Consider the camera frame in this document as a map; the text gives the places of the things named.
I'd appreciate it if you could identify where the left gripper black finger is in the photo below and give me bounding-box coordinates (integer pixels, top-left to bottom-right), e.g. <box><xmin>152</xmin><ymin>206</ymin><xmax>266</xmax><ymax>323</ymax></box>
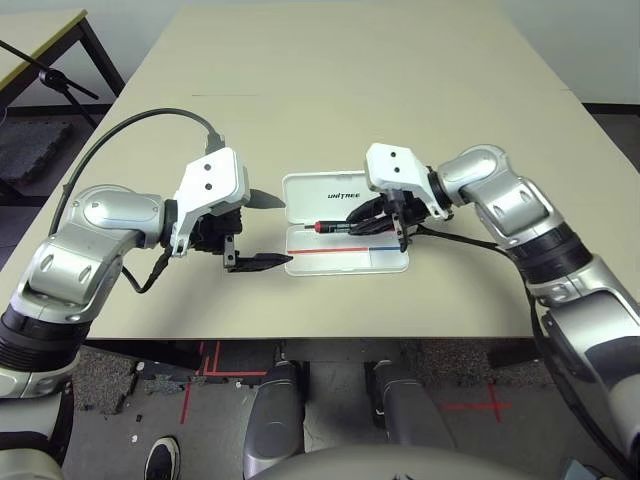
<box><xmin>247</xmin><ymin>188</ymin><xmax>287</xmax><ymax>211</ymax></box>
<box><xmin>225</xmin><ymin>253</ymin><xmax>295</xmax><ymax>274</ymax></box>

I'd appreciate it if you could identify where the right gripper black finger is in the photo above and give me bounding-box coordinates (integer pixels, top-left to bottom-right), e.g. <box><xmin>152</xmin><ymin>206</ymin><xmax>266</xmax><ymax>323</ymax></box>
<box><xmin>351</xmin><ymin>216</ymin><xmax>399</xmax><ymax>237</ymax></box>
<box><xmin>346</xmin><ymin>196</ymin><xmax>391</xmax><ymax>224</ymax></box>

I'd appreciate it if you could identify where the black marker with red cap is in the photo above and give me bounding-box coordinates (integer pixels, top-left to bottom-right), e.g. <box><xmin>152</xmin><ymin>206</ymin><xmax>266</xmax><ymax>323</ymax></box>
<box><xmin>313</xmin><ymin>221</ymin><xmax>361</xmax><ymax>235</ymax></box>

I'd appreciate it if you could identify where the white Unitree pencil case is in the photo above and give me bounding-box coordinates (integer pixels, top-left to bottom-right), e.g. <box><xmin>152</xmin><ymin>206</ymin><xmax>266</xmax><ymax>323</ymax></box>
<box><xmin>281</xmin><ymin>169</ymin><xmax>411</xmax><ymax>277</ymax></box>

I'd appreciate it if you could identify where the grey robot leg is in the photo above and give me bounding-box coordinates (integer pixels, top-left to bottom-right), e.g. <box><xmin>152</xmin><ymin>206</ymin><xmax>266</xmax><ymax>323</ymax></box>
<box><xmin>242</xmin><ymin>362</ymin><xmax>307</xmax><ymax>480</ymax></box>
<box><xmin>367</xmin><ymin>359</ymin><xmax>456</xmax><ymax>451</ymax></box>

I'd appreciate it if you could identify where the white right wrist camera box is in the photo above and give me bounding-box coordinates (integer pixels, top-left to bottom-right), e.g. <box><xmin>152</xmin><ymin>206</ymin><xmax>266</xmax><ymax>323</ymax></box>
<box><xmin>364</xmin><ymin>143</ymin><xmax>451</xmax><ymax>221</ymax></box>

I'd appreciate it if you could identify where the side table with black frame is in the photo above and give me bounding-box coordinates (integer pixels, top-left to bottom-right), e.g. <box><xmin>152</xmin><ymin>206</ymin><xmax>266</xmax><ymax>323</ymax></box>
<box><xmin>0</xmin><ymin>8</ymin><xmax>126</xmax><ymax>101</ymax></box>

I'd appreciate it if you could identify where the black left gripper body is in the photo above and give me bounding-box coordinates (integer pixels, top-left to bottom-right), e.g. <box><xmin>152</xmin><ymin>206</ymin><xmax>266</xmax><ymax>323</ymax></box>
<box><xmin>192</xmin><ymin>208</ymin><xmax>246</xmax><ymax>272</ymax></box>

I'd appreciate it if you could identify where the beige robot torso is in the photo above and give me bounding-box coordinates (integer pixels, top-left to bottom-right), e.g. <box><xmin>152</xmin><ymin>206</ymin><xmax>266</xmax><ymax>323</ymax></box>
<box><xmin>259</xmin><ymin>446</ymin><xmax>569</xmax><ymax>480</ymax></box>

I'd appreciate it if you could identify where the grey left arm cable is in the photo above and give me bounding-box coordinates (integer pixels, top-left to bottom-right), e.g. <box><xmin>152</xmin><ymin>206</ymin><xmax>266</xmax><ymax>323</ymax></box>
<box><xmin>59</xmin><ymin>107</ymin><xmax>226</xmax><ymax>295</ymax></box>

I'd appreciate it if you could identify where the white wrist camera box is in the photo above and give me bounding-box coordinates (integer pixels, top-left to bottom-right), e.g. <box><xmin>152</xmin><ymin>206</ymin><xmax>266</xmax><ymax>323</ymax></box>
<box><xmin>169</xmin><ymin>146</ymin><xmax>251</xmax><ymax>259</ymax></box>
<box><xmin>364</xmin><ymin>143</ymin><xmax>451</xmax><ymax>221</ymax></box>

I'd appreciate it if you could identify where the blue grey floor object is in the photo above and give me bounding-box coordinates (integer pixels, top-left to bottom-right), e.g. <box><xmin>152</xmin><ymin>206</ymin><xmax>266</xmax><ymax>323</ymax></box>
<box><xmin>562</xmin><ymin>457</ymin><xmax>604</xmax><ymax>480</ymax></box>

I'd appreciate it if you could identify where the black tripod stand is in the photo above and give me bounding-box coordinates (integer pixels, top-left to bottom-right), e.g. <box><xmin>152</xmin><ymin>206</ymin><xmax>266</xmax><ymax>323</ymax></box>
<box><xmin>0</xmin><ymin>39</ymin><xmax>100</xmax><ymax>131</ymax></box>

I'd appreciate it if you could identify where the black and white shoe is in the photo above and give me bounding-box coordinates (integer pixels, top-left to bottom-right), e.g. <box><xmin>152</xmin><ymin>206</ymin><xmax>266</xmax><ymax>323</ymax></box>
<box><xmin>145</xmin><ymin>435</ymin><xmax>181</xmax><ymax>480</ymax></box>

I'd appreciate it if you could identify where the dark foam floor mat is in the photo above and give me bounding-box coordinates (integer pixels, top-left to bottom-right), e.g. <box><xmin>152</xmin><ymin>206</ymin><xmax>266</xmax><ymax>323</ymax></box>
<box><xmin>0</xmin><ymin>119</ymin><xmax>74</xmax><ymax>186</ymax></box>

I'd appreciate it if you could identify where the grey robot right leg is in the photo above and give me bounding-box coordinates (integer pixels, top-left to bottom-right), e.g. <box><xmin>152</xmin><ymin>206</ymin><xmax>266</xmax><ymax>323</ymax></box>
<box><xmin>367</xmin><ymin>359</ymin><xmax>456</xmax><ymax>451</ymax></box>

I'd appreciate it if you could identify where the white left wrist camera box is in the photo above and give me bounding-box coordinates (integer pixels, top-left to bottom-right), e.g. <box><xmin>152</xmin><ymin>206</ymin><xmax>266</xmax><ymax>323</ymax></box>
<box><xmin>169</xmin><ymin>146</ymin><xmax>251</xmax><ymax>259</ymax></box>

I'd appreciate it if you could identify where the grey robot left leg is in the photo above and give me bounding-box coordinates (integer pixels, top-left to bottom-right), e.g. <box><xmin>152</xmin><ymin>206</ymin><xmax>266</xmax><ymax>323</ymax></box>
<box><xmin>242</xmin><ymin>362</ymin><xmax>307</xmax><ymax>480</ymax></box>

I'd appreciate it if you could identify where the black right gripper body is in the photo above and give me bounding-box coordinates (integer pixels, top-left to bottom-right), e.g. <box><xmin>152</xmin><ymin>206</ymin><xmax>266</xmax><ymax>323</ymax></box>
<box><xmin>381</xmin><ymin>188</ymin><xmax>432</xmax><ymax>252</ymax></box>

